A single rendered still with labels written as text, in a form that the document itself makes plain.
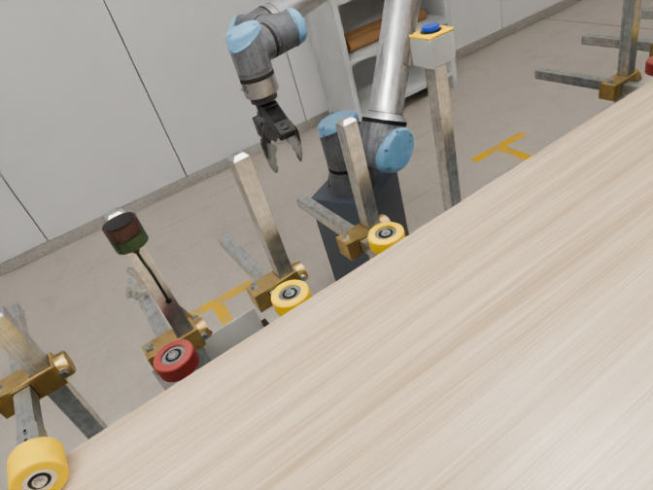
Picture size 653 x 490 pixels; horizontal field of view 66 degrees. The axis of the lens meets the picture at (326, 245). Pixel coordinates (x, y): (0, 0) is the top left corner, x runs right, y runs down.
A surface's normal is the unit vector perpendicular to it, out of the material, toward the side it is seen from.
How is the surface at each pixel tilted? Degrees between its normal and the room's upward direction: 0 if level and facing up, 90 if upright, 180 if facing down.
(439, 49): 90
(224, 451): 0
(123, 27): 90
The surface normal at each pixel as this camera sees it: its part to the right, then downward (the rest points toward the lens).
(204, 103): 0.47, 0.42
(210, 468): -0.25, -0.78
